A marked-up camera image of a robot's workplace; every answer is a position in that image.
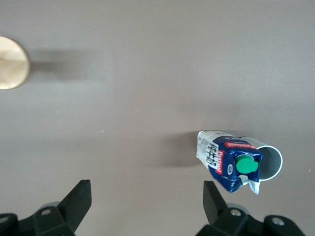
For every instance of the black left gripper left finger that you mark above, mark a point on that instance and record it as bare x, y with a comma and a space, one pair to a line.
66, 211

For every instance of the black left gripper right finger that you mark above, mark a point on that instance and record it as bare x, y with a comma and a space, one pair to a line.
226, 216

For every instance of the blue white milk carton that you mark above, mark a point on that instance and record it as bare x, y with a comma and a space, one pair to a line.
229, 159

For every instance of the grey mug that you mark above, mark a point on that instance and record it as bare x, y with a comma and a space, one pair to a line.
272, 159

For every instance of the wooden mug tree stand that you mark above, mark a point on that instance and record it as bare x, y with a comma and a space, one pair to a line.
11, 64

